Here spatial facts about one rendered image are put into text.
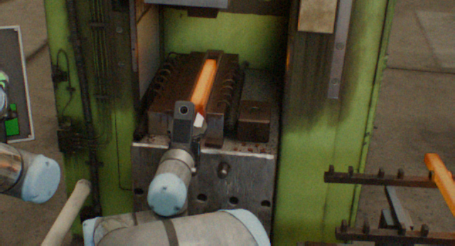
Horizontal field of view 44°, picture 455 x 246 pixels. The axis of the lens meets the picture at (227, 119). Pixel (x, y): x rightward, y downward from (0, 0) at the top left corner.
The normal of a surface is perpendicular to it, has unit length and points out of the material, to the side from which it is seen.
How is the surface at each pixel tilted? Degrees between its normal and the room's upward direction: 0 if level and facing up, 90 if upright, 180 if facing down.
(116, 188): 90
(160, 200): 90
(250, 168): 90
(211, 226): 10
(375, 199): 0
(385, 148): 0
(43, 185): 90
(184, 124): 62
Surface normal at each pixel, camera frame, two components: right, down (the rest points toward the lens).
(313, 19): -0.11, 0.47
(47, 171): 0.92, 0.22
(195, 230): 0.08, -0.79
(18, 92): 0.29, -0.04
